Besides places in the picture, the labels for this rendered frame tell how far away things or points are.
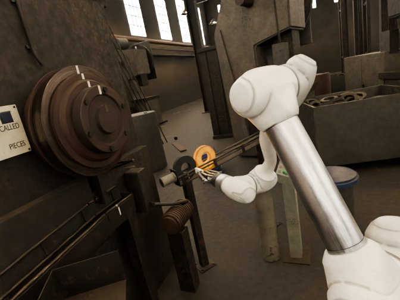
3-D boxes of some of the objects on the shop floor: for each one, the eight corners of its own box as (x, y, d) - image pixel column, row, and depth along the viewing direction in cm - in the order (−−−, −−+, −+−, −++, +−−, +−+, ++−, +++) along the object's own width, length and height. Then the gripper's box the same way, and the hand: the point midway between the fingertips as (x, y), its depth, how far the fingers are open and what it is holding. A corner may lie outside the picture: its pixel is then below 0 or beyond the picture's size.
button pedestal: (282, 265, 168) (270, 174, 152) (285, 242, 189) (275, 159, 173) (309, 268, 161) (300, 172, 146) (310, 243, 182) (302, 158, 167)
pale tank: (341, 93, 812) (332, -79, 700) (338, 90, 893) (330, -65, 781) (377, 88, 775) (373, -95, 663) (371, 86, 856) (366, -78, 744)
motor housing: (176, 294, 161) (156, 215, 148) (190, 268, 181) (174, 196, 167) (196, 297, 156) (177, 215, 143) (208, 271, 175) (193, 196, 162)
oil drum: (123, 176, 414) (107, 119, 392) (144, 163, 466) (131, 112, 444) (155, 175, 390) (141, 114, 368) (174, 161, 442) (162, 108, 420)
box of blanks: (318, 178, 277) (312, 104, 258) (299, 155, 357) (293, 97, 338) (429, 164, 261) (431, 84, 242) (383, 143, 340) (382, 81, 321)
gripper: (211, 193, 133) (187, 179, 153) (231, 184, 139) (206, 172, 159) (209, 179, 131) (185, 167, 150) (230, 171, 137) (204, 160, 157)
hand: (199, 171), depth 152 cm, fingers closed
